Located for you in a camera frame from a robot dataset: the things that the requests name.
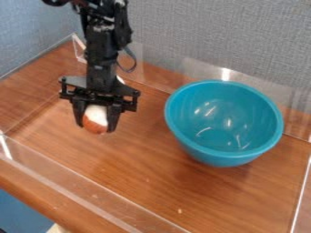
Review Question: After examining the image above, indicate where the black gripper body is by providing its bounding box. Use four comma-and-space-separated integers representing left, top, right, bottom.
59, 58, 142, 113

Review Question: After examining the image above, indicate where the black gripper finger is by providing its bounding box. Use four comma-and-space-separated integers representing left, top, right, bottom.
72, 99, 87, 127
107, 104, 122, 133

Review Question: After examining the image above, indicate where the brown and white toy mushroom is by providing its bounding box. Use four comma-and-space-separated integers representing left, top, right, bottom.
83, 105, 108, 134

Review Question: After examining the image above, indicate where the blue plastic bowl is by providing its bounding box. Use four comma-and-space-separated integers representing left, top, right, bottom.
164, 80, 284, 167

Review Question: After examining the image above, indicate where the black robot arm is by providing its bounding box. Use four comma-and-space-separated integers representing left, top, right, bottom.
41, 0, 142, 132

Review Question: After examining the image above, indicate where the clear acrylic front barrier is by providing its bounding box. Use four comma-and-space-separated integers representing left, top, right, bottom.
0, 132, 191, 233

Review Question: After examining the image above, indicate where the clear acrylic barrier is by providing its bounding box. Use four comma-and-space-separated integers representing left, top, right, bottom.
0, 132, 191, 233
118, 42, 311, 143

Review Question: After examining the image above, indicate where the clear acrylic back barrier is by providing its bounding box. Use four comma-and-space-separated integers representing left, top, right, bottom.
118, 42, 311, 143

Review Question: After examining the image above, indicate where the black cable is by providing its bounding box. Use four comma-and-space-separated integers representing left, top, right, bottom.
115, 45, 139, 74

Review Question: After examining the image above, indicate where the clear acrylic corner bracket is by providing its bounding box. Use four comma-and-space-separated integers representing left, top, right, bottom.
72, 34, 87, 64

